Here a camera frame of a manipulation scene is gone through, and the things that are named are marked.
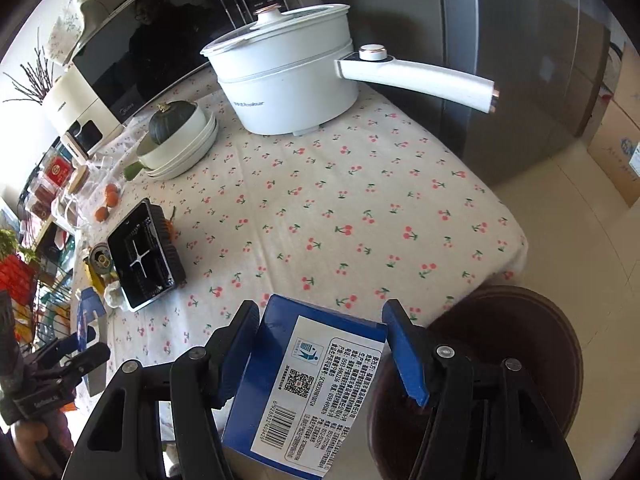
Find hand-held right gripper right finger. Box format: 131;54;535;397
381;299;583;480

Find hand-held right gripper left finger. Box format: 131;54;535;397
62;300;261;480

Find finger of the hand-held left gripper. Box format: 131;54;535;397
47;344;112;386
30;335;90;368

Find blue cardboard box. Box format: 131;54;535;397
221;294;388;478

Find blue white packet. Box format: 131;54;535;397
75;287;108;396

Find white tissue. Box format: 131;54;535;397
102;280;124;308

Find black plastic tray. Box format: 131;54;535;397
106;198;187;312

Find brown round bin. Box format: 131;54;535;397
367;285;584;480

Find person's left hand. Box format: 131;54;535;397
12;408;73;466

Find green plant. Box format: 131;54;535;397
0;229;41;267

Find white pitcher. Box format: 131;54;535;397
52;194;85;227

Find cherry print tablecloth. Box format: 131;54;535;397
70;67;529;396

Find red box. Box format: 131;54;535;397
42;155;76;188

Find stacked white plates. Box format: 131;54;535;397
145;112;219;181

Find white bowl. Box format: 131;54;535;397
135;105;208;171

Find dark green pumpkin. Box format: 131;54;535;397
148;101;198;146

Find white countertop appliance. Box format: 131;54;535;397
42;67;123;158

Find bare dry twigs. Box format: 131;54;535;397
2;45;61;106

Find white electric pot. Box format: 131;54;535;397
200;4;498;136

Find large cardboard box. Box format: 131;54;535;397
587;100;640;206

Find grey refrigerator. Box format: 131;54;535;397
310;0;613;188

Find black microwave oven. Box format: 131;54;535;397
65;0;296;126

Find floral cloth cover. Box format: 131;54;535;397
47;0;196;66

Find white pot lid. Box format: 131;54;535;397
207;4;351;53

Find small cardboard box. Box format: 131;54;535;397
607;42;640;116

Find wire shelf rack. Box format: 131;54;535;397
0;180;86;361

